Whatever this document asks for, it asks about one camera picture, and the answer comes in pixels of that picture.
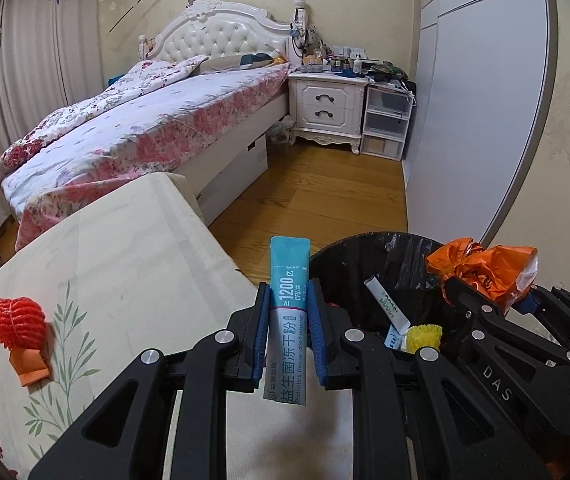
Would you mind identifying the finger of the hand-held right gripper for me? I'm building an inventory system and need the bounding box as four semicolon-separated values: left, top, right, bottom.
442;276;570;411
510;284;570;356

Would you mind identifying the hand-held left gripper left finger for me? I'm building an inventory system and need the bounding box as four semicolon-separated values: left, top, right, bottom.
29;282;272;480

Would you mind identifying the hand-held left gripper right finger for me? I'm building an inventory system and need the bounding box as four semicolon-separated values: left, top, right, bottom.
307;277;550;480

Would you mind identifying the orange plastic wrapper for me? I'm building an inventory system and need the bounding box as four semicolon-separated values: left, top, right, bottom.
425;237;540;313

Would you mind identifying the yellow foam fruit net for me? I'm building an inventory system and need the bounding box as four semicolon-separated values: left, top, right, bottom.
405;324;442;353

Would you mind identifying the blue white powder sachet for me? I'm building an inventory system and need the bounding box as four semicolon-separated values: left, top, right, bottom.
364;275;412;352
263;236;311;407

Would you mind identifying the black lined waste bin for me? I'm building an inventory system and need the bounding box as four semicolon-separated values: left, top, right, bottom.
307;231;470;361

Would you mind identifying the floral printed tablecloth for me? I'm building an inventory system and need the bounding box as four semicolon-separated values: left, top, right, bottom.
0;174;356;480

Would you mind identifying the white under-bed box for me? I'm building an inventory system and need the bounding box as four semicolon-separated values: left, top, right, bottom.
197;135;270;226

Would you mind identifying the clear plastic bag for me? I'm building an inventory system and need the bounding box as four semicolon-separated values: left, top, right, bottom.
270;117;296;146

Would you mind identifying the grey sliding wardrobe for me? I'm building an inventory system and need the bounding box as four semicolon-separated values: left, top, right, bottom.
400;0;560;248

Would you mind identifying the clear plastic drawer unit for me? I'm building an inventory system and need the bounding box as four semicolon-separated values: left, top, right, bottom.
360;84;412;162

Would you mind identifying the pink floral bed sheet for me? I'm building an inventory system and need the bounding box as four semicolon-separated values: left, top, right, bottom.
0;67;291;251

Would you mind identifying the white nightstand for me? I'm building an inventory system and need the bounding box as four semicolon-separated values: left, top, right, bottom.
287;71;370;153

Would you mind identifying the orange paper piece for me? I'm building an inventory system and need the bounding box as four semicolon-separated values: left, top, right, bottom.
8;345;52;387

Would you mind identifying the red foam fruit net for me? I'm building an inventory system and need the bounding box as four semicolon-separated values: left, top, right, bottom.
0;297;48;351

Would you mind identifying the white pillow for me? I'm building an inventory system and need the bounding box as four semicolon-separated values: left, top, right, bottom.
200;52;288;75

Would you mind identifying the pile of small bottles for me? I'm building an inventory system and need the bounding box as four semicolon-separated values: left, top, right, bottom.
297;42;411;83

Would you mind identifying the floral quilt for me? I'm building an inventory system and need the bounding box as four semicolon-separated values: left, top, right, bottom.
0;57;211;171

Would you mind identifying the white tufted bed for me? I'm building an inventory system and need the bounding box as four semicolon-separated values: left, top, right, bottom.
0;0;296;253

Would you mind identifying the beige curtain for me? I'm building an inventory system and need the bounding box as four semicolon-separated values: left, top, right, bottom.
0;0;111;231

